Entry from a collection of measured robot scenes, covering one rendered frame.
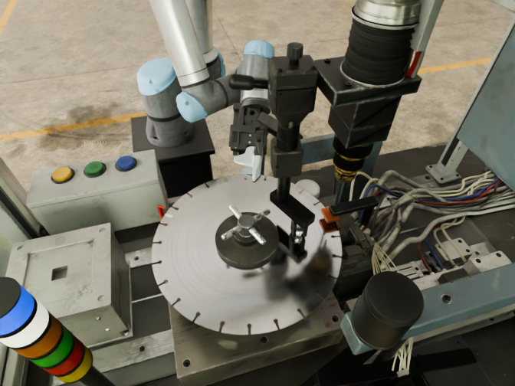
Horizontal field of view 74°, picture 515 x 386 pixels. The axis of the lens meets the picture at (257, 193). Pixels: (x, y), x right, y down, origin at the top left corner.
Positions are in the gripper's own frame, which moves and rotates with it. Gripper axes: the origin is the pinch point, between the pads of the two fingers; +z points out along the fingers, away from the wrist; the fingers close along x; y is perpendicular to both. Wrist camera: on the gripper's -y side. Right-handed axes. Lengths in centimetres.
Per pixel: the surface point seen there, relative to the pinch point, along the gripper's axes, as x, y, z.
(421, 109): -171, -103, -98
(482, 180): -23, -61, -10
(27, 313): 43, 18, 21
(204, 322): 23.3, 5.1, 24.7
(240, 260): 18.4, 1.0, 15.4
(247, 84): 33.5, 0.0, -7.9
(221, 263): 17.8, 4.3, 16.1
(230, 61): -200, 48, -151
